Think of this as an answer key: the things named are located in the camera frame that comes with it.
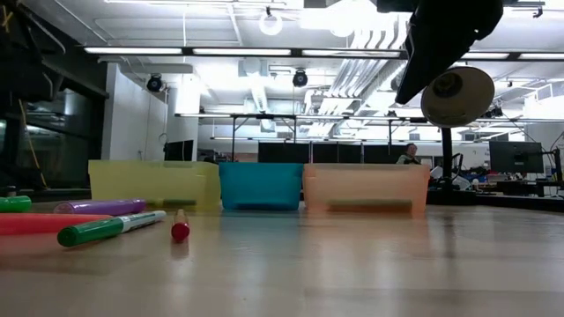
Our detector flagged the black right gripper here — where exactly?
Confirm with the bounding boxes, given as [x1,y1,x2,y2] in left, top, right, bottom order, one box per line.
[394,0,505,106]

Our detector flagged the red Expo marker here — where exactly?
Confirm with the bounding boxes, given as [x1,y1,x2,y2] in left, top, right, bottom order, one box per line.
[170,208,191,244]

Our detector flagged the purple Sharpie highlighter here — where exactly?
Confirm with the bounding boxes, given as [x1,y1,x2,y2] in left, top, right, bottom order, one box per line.
[53,198,148,217]

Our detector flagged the green Expo marker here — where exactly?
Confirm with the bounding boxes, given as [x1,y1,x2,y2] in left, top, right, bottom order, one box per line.
[56,210,167,248]

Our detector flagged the fat neon orange marker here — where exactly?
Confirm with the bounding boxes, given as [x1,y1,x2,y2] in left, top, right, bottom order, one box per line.
[0,212,114,237]

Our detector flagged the green Sharpie highlighter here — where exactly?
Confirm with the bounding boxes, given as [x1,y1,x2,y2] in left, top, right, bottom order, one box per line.
[0,195,33,214]

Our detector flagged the black desk lamp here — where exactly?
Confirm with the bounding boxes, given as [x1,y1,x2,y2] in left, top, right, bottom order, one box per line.
[419,64,496,197]

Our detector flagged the ceiling light strip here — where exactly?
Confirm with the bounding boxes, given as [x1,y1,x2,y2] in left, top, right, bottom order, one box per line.
[301,48,404,59]
[517,52,564,61]
[83,46,184,56]
[460,51,511,61]
[192,47,293,57]

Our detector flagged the person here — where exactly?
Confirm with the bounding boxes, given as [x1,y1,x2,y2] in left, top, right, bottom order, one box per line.
[395,142,423,166]

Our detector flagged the black partition panels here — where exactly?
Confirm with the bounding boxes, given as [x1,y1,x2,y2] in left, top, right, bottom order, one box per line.
[257,140,416,165]

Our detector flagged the large black monitor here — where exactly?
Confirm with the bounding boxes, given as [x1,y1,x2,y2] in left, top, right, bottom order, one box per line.
[488,140,545,174]

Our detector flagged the orange plastic bin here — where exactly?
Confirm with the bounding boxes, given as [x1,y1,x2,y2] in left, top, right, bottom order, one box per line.
[302,163,432,217]

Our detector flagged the teal blue plastic bin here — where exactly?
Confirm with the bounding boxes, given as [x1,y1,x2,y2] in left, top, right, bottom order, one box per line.
[218,161,305,211]

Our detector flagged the small black monitor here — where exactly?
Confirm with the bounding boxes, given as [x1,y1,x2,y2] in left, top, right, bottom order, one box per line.
[163,139,195,162]

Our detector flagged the yellow plastic bin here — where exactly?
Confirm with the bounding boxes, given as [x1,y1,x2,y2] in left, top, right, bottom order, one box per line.
[87,159,222,211]

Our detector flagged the yellow pole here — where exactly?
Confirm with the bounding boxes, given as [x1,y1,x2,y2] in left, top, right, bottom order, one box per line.
[18,99,48,190]

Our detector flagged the white ring lamp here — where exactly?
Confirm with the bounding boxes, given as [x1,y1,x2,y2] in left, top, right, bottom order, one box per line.
[258,11,285,37]

